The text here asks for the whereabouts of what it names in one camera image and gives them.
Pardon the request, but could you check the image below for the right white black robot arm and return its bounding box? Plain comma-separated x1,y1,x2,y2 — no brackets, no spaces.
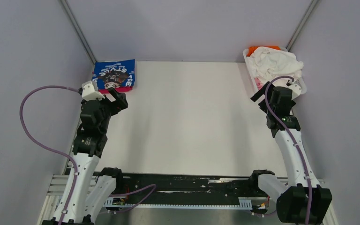
249,84,332,225

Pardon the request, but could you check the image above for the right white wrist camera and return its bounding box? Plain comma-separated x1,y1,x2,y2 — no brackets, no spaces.
286,81,302,100

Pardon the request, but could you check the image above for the white slotted cable duct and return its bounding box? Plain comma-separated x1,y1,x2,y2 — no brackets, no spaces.
104,198,253,210

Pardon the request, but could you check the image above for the orange t shirt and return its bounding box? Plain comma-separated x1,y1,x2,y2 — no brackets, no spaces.
244,45,281,57

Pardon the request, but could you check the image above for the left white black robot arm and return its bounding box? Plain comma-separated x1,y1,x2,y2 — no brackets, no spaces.
42,87,128,225

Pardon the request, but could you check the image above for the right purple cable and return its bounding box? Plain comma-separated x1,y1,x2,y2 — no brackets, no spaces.
251,75,313,225

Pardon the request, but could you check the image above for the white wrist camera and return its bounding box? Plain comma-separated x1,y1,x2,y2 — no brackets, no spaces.
286,81,302,100
81,81,105,101

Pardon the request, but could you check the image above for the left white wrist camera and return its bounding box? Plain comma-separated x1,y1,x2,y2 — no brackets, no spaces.
81,81,105,101

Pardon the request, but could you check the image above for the aluminium frame rail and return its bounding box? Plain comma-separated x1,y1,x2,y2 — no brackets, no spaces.
37,175,339,225

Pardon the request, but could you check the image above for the blue folded graphic t shirt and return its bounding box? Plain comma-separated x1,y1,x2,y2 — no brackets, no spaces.
92,59,136,90

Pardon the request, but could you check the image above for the white plastic basket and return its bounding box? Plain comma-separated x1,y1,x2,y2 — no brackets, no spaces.
242,46,308,100

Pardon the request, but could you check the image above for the white printed t shirt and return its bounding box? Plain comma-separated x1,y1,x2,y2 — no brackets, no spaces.
246,46,304,90

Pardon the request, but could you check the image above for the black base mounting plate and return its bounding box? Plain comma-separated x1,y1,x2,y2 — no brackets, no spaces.
113,173,268,206

